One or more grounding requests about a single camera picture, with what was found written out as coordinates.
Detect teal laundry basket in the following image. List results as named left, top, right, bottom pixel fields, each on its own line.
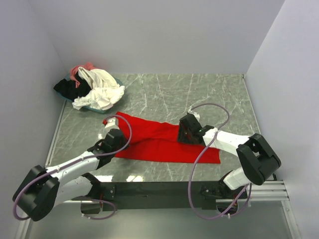
left=56, top=74, right=123, bottom=114

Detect white t shirt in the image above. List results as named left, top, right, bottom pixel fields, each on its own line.
left=72, top=67, right=125, bottom=110

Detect pink t shirt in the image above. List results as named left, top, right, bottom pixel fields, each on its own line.
left=69, top=62, right=96, bottom=82

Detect black t shirt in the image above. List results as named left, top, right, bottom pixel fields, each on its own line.
left=53, top=73, right=92, bottom=101

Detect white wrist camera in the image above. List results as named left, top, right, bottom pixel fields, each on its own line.
left=103, top=117, right=119, bottom=130
left=187, top=109, right=200, bottom=121

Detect black base crossbar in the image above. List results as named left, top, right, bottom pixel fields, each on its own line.
left=98, top=181, right=225, bottom=212

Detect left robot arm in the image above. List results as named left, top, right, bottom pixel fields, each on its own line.
left=12, top=129, right=133, bottom=222

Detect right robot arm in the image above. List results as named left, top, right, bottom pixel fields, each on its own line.
left=177, top=114, right=281, bottom=199

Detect red t shirt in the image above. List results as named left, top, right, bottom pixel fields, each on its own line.
left=113, top=111, right=221, bottom=165

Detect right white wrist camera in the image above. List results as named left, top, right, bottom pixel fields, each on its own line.
left=187, top=109, right=200, bottom=121

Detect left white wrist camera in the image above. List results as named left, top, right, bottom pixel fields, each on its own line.
left=103, top=117, right=119, bottom=130

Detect aluminium frame rail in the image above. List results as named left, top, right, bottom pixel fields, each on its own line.
left=16, top=181, right=300, bottom=239

